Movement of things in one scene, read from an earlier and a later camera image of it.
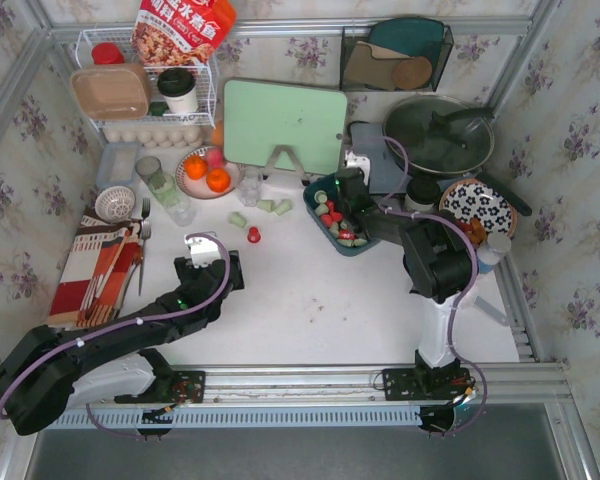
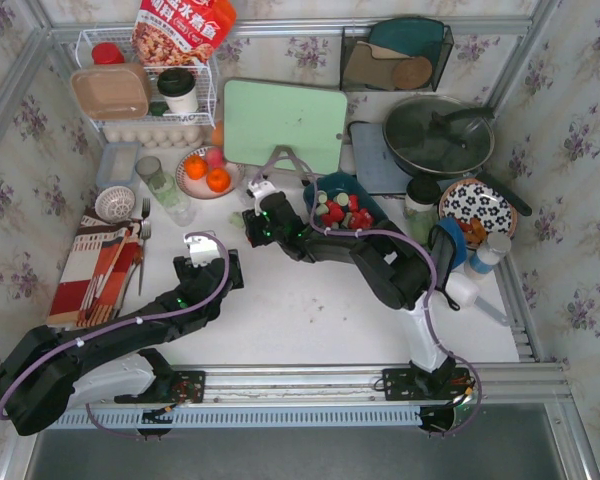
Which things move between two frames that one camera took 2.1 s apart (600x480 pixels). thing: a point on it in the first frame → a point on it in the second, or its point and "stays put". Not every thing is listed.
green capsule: (321, 196) stays put
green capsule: (237, 219) stays put
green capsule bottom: (321, 208) stays put
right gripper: (353, 195) → (255, 226)
